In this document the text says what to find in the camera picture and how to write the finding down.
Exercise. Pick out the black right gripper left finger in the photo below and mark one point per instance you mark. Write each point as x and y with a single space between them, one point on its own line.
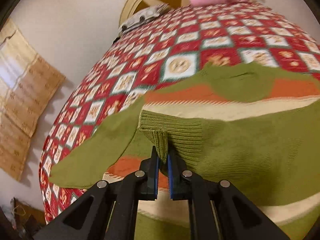
107 210

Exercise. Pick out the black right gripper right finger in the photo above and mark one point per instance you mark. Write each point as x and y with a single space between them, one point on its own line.
217 210

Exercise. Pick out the beige patterned side curtain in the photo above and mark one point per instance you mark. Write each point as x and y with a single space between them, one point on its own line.
28 82

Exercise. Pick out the red checkered bear bedspread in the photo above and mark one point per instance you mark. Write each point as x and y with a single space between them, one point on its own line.
172 47

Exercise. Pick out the white patterned pillow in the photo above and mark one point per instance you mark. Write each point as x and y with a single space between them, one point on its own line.
142 17

